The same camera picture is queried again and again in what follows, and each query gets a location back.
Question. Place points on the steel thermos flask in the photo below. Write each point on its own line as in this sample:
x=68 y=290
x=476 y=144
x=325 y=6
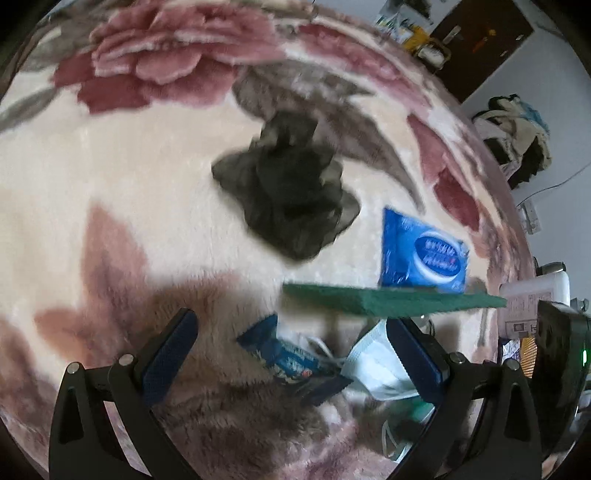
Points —
x=551 y=269

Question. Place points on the light blue face mask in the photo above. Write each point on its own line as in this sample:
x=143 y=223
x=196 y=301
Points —
x=374 y=369

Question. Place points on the pile of clothes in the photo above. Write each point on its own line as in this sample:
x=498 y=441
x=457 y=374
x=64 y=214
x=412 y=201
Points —
x=512 y=134

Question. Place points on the green scouring pad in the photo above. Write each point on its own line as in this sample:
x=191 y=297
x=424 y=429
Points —
x=383 y=302

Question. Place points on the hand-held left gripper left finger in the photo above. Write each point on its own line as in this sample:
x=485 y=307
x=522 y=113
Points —
x=171 y=346

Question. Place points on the floral printed blanket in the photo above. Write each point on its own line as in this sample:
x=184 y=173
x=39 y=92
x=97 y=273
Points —
x=138 y=184

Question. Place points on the dark brown door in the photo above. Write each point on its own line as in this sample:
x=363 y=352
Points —
x=489 y=55

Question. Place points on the yellow mesh basket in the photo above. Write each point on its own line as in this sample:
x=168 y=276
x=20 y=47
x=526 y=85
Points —
x=531 y=355

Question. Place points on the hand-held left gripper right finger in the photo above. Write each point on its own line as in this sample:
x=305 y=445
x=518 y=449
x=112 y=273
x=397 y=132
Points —
x=418 y=360

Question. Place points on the colourful printed box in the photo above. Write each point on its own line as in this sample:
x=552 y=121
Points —
x=392 y=27

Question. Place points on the dark blue snack packet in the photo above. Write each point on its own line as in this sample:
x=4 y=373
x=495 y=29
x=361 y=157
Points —
x=286 y=360

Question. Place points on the white jar with printed label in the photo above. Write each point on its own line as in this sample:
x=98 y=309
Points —
x=531 y=295

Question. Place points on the black mesh cloth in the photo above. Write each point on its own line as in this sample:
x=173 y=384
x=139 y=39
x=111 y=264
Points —
x=286 y=194

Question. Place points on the blue wet wipes packet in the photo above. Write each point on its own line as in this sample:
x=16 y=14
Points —
x=415 y=254

